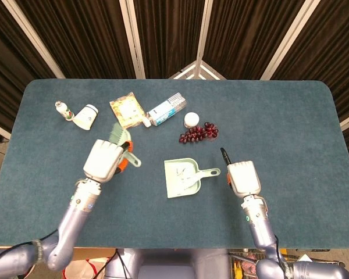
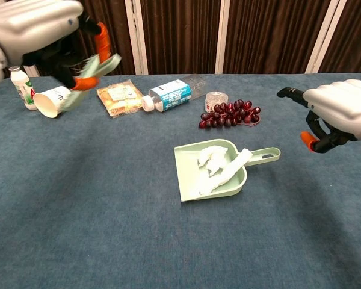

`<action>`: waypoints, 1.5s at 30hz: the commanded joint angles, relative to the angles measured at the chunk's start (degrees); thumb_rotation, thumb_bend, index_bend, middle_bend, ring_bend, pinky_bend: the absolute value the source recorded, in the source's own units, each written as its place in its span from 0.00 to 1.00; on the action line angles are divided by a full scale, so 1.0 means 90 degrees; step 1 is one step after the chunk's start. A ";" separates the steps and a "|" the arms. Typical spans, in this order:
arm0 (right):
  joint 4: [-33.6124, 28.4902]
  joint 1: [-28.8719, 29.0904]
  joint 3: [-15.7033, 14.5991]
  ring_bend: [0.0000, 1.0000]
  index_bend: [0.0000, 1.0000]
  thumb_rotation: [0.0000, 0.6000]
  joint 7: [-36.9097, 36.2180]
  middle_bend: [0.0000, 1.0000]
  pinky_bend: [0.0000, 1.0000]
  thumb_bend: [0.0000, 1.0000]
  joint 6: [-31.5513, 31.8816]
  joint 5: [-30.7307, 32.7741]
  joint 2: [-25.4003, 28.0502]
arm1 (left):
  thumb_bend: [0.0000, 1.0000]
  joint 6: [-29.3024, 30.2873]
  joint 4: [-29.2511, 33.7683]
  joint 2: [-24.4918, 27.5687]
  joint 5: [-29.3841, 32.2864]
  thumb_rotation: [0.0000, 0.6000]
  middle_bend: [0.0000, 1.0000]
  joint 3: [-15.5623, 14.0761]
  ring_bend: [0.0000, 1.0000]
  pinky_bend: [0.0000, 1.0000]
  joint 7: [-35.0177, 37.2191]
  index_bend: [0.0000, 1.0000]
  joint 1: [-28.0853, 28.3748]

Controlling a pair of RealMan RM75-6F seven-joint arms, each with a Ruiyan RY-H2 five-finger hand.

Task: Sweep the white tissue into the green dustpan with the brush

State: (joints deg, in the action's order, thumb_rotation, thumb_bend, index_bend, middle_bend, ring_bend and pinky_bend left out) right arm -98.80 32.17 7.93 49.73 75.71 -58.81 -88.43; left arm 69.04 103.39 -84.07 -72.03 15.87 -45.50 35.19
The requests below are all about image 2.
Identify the white paper cup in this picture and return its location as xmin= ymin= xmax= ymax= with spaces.
xmin=32 ymin=85 xmax=79 ymax=119

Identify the clear water bottle blue label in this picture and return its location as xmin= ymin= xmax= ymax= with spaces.
xmin=141 ymin=74 xmax=208 ymax=113

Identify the yellow snack packet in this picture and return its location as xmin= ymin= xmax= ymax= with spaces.
xmin=96 ymin=79 xmax=145 ymax=118

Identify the red grape bunch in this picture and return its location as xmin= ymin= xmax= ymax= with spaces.
xmin=198 ymin=99 xmax=262 ymax=130

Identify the white partition frame post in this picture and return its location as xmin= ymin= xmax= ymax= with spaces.
xmin=23 ymin=64 xmax=40 ymax=78
xmin=214 ymin=0 xmax=231 ymax=75
xmin=305 ymin=0 xmax=348 ymax=75
xmin=124 ymin=0 xmax=149 ymax=75

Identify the blue felt table cover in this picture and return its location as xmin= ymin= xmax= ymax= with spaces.
xmin=0 ymin=73 xmax=361 ymax=289

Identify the mint green plastic dustpan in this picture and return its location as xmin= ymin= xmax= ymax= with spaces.
xmin=173 ymin=138 xmax=282 ymax=203

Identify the mint green hand broom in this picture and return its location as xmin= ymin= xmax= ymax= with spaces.
xmin=58 ymin=53 xmax=122 ymax=114

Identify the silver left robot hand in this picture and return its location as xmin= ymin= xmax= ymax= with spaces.
xmin=0 ymin=0 xmax=111 ymax=91

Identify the white yogurt drink bottle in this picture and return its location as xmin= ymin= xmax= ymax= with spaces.
xmin=8 ymin=66 xmax=39 ymax=111

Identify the small clear plastic jar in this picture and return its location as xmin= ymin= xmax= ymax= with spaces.
xmin=205 ymin=92 xmax=230 ymax=113

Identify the long white tissue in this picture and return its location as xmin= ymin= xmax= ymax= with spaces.
xmin=195 ymin=148 xmax=253 ymax=196

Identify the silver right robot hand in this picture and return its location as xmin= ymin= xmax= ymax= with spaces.
xmin=276 ymin=79 xmax=361 ymax=154

